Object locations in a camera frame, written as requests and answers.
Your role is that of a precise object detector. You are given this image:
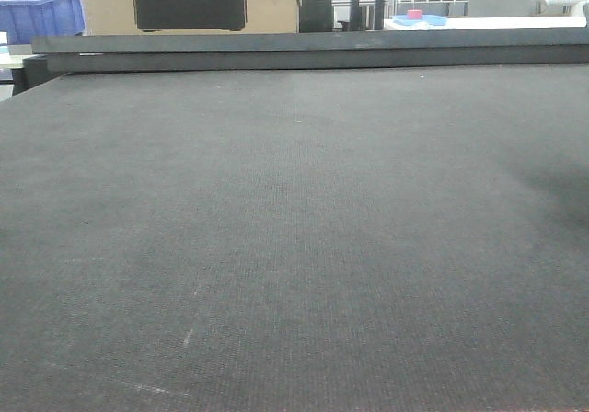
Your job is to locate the black conveyor belt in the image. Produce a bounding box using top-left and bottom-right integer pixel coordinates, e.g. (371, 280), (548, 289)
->
(1, 64), (588, 411)

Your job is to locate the blue plastic crate background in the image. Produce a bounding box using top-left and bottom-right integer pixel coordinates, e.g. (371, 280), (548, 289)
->
(1, 0), (86, 45)

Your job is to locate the grey office chair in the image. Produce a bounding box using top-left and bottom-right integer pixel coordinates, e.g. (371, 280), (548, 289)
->
(467, 0), (536, 17)

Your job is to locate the red tape roll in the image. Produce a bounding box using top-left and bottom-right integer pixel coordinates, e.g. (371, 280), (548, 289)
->
(406, 9), (422, 20)

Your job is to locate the dark conveyor end rail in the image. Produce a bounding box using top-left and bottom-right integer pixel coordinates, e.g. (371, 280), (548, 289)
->
(32, 28), (588, 73)

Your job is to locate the lower cardboard box black label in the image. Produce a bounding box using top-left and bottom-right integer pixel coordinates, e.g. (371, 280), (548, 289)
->
(82, 0), (299, 36)

